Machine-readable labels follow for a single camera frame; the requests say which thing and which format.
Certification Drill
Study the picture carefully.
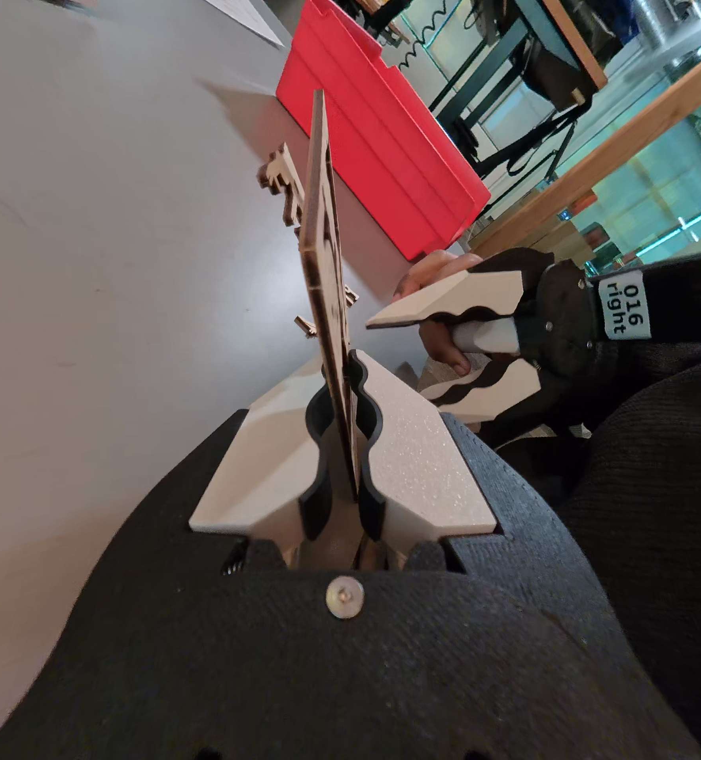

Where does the grey desk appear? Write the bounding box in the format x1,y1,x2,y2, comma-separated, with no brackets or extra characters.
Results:
0,0,482,743

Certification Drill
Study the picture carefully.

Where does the person's right hand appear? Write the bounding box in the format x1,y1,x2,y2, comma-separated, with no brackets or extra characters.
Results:
393,249,484,377

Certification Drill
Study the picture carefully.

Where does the wooden cut-out puzzle piece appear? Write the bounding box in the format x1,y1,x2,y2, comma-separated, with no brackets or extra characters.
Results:
257,142,361,340

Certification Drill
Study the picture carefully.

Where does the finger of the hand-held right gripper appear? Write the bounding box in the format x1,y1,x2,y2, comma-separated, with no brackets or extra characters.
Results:
418,357,543,425
365,270,525,330

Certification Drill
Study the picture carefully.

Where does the red plastic bin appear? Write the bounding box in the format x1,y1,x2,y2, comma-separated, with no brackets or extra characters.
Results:
275,0,492,262

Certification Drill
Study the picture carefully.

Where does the wooden puzzle sheet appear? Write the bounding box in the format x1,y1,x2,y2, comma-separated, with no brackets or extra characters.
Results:
298,89,364,502

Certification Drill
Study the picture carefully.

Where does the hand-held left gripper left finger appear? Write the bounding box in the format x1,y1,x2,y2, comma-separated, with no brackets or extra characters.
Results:
188,356,330,568

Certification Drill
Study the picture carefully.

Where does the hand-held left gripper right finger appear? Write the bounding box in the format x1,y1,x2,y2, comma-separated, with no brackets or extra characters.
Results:
349,349,498,558

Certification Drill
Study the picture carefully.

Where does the wooden handrail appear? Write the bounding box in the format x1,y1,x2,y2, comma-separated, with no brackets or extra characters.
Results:
469,36,701,262

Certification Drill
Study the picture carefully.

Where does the black frame workbench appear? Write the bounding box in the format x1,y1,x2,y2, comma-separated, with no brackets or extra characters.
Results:
427,0,609,179

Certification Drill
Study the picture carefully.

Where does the person's right forearm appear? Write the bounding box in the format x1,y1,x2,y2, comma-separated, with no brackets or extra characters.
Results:
481,341,701,452

